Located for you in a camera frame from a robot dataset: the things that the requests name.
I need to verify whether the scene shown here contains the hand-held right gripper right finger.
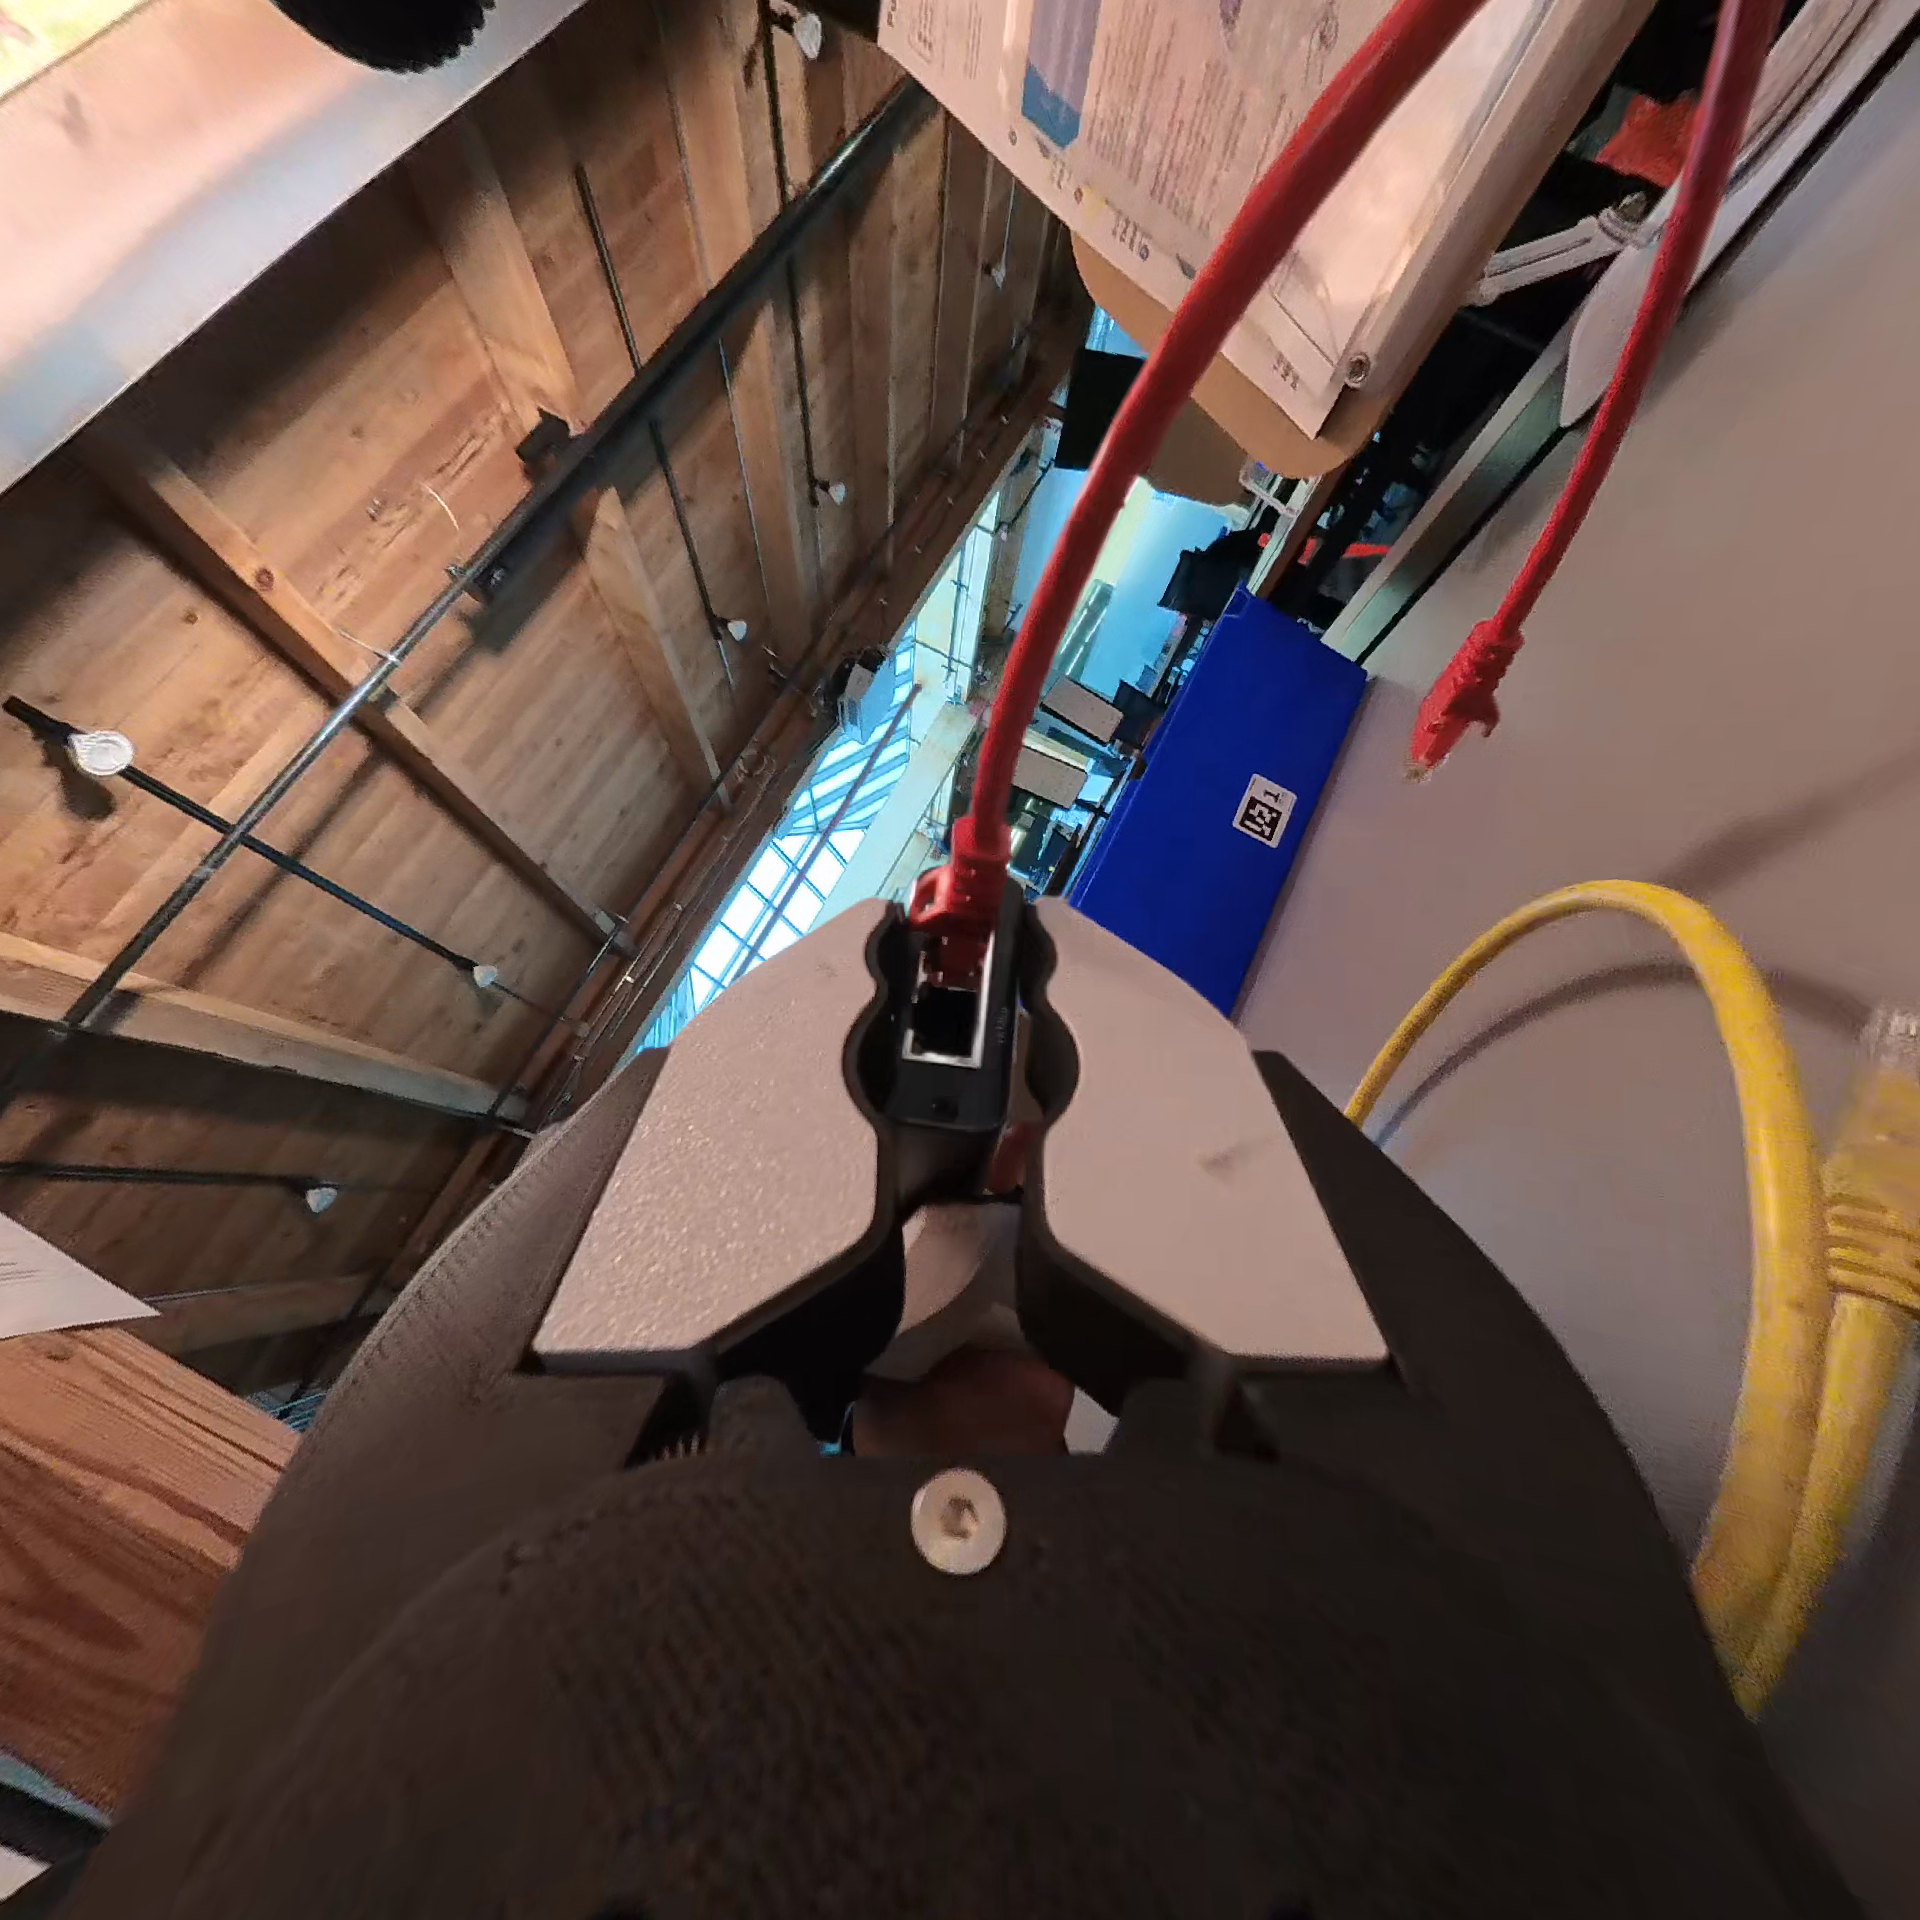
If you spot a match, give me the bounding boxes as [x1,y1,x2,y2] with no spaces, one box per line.
[1016,897,1392,1409]

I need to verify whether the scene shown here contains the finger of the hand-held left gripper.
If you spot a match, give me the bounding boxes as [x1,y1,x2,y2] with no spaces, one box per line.
[872,1201,1029,1384]

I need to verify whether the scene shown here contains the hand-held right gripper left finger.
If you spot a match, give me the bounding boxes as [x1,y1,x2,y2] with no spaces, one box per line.
[529,902,906,1392]

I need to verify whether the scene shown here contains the black network splitter box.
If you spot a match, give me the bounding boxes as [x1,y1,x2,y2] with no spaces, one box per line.
[886,886,1045,1202]

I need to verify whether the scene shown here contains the blue plastic bin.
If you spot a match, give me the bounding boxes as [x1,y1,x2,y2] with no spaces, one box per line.
[1069,585,1369,1022]

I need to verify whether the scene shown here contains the red network cable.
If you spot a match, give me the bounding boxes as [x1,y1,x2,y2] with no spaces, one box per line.
[909,0,1787,939]

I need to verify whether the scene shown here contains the yellow network cable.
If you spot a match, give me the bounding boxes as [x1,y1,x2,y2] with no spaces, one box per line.
[1345,883,1920,1719]

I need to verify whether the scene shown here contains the grey desk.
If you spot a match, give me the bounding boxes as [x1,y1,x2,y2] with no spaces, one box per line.
[1238,0,1920,1920]

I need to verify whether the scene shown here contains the person's left hand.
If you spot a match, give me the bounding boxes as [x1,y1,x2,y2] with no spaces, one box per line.
[856,1343,1074,1457]

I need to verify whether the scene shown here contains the white printed paper sheet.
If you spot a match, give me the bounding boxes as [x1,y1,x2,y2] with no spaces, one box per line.
[0,1216,161,1343]

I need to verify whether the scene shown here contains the ceiling track spot lamps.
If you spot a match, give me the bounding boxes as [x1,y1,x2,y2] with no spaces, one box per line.
[0,16,857,1216]

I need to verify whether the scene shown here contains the instruction sheet on stand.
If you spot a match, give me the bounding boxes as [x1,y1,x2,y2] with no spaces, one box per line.
[878,0,1801,497]

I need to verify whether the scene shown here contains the printed instruction sheet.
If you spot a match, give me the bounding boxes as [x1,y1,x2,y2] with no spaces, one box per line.
[878,0,1562,436]

